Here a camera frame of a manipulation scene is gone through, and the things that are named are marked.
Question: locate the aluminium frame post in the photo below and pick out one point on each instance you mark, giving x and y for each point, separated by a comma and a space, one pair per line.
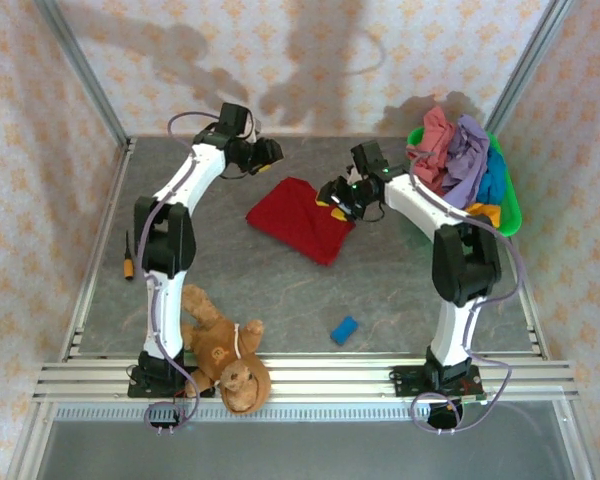
80, 65
528, 65

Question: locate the brown plush toy animal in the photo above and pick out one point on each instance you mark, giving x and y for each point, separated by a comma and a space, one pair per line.
220, 350

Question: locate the red t-shirt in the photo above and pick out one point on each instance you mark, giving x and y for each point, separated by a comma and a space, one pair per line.
295, 220

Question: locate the purple t-shirt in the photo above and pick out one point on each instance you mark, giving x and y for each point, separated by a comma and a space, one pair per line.
467, 165

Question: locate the orange t-shirt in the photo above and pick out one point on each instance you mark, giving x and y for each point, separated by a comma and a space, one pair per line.
487, 214

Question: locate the small blue sponge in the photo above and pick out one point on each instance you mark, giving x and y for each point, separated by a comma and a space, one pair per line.
344, 331

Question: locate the orange black screwdriver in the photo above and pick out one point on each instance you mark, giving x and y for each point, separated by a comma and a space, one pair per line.
129, 262

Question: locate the green plastic basket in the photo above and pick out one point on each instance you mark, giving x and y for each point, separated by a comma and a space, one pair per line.
512, 210

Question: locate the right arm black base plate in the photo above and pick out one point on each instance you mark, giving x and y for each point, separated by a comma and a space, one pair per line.
410, 382

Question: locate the pink t-shirt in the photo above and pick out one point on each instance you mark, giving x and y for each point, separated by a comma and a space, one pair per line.
432, 150

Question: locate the blue t-shirt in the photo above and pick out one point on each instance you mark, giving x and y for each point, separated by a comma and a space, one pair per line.
492, 182

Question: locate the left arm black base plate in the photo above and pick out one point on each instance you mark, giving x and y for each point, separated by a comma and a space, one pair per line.
145, 387

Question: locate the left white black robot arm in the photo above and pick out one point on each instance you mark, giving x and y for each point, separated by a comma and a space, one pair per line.
165, 310

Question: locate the aluminium table side rail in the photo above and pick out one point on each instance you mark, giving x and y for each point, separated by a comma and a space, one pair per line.
99, 250
530, 310

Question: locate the wide aluminium mounting rail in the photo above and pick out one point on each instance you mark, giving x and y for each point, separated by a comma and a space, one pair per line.
330, 380

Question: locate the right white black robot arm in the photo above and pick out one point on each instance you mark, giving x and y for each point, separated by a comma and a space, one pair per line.
415, 200

